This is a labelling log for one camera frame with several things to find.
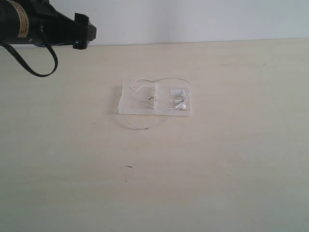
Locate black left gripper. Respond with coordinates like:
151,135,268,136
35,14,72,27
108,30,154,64
0,0,97,49

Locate white wired earphones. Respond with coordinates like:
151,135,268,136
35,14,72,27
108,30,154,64
123,77,193,131

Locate clear plastic open case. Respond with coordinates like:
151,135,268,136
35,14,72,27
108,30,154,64
118,78,192,116

